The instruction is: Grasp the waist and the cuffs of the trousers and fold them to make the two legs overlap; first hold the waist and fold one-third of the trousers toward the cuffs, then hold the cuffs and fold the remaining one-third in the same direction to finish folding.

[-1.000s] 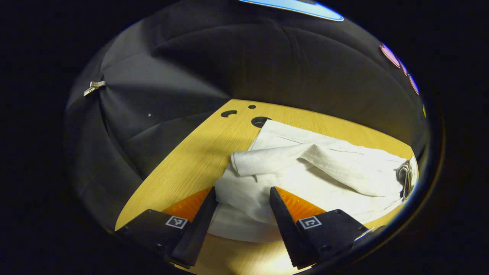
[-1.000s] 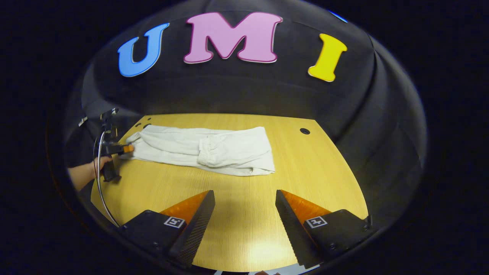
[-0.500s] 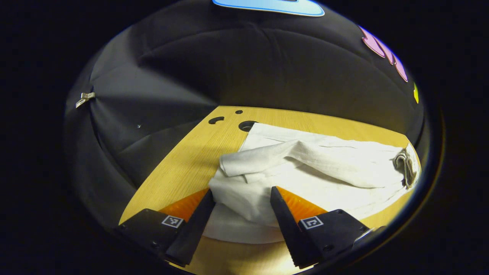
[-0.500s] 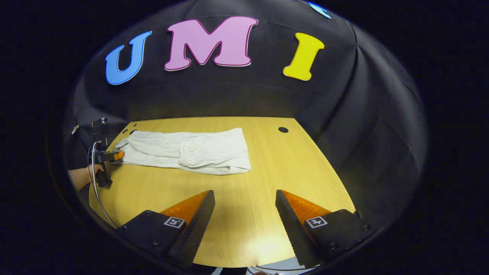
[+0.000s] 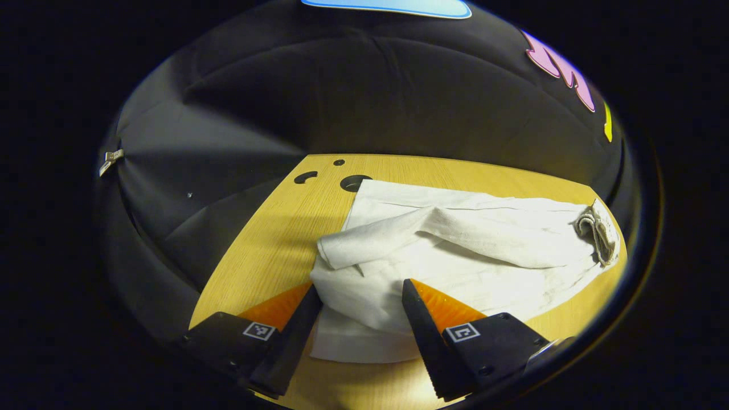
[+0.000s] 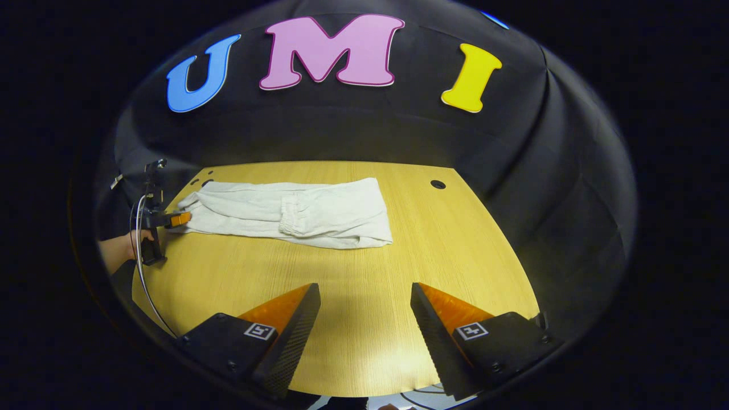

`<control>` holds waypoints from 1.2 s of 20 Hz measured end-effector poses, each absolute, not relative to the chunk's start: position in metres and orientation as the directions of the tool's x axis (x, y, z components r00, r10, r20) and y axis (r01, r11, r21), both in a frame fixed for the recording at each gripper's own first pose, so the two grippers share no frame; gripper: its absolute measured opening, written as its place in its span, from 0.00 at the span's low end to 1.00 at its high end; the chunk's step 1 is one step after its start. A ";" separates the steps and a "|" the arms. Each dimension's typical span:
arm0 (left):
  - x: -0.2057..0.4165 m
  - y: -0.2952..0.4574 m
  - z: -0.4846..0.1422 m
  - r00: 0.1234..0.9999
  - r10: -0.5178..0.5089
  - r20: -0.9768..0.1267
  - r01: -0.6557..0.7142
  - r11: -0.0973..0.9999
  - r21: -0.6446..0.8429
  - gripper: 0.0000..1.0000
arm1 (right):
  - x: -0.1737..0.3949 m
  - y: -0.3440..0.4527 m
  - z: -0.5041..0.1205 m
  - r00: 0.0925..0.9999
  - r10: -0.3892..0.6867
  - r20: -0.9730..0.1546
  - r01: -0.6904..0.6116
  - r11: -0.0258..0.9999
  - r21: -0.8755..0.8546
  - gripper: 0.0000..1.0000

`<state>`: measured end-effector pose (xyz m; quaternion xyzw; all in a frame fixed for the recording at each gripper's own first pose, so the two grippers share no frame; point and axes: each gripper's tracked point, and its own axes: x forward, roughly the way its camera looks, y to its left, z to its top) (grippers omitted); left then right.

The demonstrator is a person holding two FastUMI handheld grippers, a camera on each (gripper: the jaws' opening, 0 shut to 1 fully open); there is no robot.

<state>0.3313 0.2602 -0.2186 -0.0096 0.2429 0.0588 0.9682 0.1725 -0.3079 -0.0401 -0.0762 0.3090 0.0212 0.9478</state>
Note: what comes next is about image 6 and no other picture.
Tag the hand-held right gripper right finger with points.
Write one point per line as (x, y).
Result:
(435, 341)

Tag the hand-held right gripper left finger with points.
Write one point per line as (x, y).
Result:
(287, 347)

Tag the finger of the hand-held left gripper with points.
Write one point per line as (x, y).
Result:
(179, 220)

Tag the white jeans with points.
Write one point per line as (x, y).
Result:
(336, 210)

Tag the small silver clip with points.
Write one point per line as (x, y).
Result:
(117, 181)

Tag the black backdrop cloth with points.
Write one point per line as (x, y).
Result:
(342, 125)

